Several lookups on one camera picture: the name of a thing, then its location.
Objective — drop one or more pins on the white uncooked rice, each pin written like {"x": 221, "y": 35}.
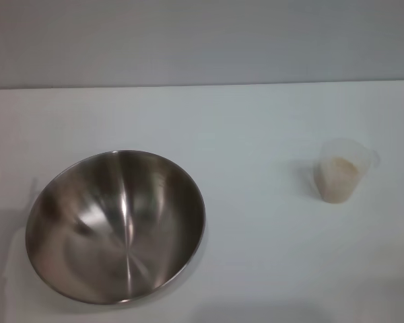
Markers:
{"x": 340, "y": 168}

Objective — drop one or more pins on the clear plastic measuring cup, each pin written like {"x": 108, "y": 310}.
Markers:
{"x": 326, "y": 188}

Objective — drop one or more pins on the stainless steel mixing bowl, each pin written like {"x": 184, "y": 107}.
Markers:
{"x": 114, "y": 228}

